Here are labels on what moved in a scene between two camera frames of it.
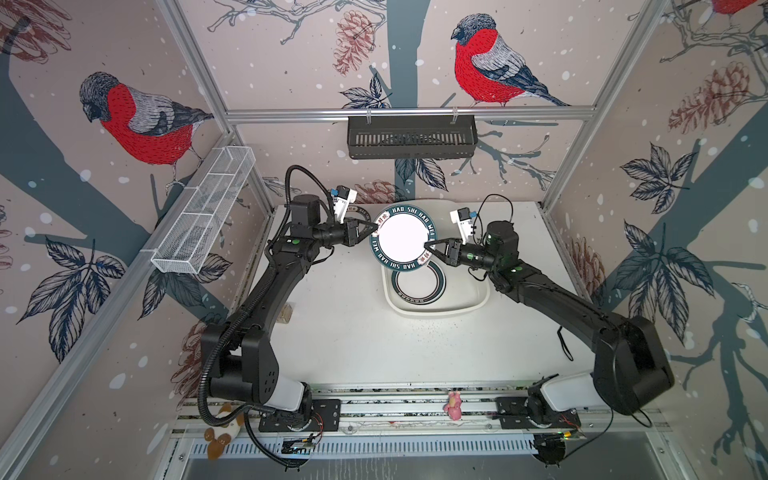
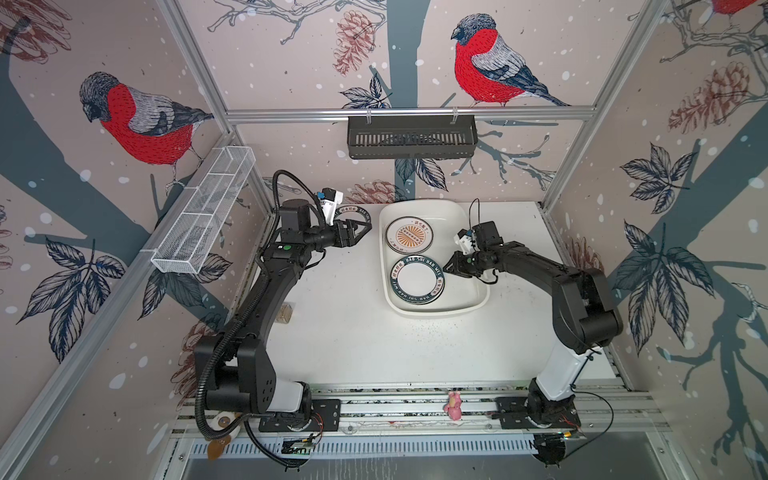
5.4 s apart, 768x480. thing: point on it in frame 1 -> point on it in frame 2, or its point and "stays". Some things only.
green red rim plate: x=422 y=286 stays
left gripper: x=350 y=228 stays
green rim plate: x=399 y=241 -> x=417 y=279
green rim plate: x=353 y=211 stays
